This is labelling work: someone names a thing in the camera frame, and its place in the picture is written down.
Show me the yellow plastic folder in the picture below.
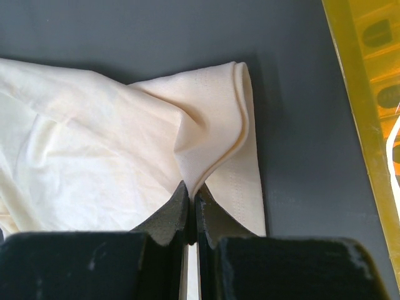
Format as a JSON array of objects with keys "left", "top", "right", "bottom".
[{"left": 322, "top": 1, "right": 399, "bottom": 278}]

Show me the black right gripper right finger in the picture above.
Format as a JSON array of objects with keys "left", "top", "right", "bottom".
[{"left": 194, "top": 186, "right": 389, "bottom": 299}]

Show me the cream yellow t shirt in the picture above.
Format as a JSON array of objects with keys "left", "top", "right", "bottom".
[{"left": 0, "top": 57, "right": 267, "bottom": 300}]

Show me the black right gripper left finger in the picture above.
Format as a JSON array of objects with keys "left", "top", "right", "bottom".
[{"left": 1, "top": 183, "right": 189, "bottom": 299}]

